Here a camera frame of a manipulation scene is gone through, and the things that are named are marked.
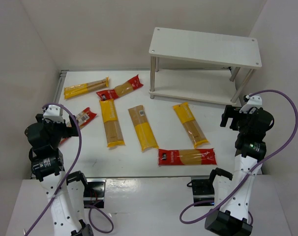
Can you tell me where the red spaghetti bag front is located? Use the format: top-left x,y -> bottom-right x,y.
158,148 -> 217,166

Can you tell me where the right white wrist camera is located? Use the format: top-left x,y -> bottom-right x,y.
239,95 -> 263,114

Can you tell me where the yellow spaghetti bag right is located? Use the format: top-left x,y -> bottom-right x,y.
173,102 -> 209,148

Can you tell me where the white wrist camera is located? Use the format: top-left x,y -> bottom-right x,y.
42,105 -> 64,123
239,95 -> 263,114

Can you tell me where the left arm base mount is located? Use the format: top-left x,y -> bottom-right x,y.
83,178 -> 106,208

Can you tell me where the yellow spaghetti bag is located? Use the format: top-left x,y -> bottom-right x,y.
128,105 -> 159,152
173,102 -> 209,148
99,99 -> 125,148
64,77 -> 109,99

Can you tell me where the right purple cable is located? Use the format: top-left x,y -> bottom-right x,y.
179,89 -> 298,225

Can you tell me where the red spaghetti bag top centre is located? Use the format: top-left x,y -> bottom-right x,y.
96,75 -> 143,101

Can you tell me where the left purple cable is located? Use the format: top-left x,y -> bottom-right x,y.
24,103 -> 115,236

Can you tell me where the purple cable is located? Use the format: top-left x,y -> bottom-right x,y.
179,89 -> 298,225
24,103 -> 115,236

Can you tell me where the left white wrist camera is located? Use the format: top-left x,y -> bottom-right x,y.
42,105 -> 64,123

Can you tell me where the white two-tier shelf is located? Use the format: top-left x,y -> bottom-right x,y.
149,28 -> 262,105

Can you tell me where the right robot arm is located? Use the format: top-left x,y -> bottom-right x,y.
205,105 -> 274,236

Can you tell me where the aluminium table edge rail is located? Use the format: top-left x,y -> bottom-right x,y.
53,70 -> 68,103

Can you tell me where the yellow spaghetti bag centre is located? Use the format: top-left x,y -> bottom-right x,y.
128,105 -> 159,152

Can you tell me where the red spaghetti bag with label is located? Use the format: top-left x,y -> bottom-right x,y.
60,107 -> 97,145

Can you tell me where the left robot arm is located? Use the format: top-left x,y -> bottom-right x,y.
25,114 -> 93,236

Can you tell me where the yellow spaghetti bag top left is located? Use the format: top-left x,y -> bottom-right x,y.
64,77 -> 109,99

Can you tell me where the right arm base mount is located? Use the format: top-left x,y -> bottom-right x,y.
186,178 -> 214,207

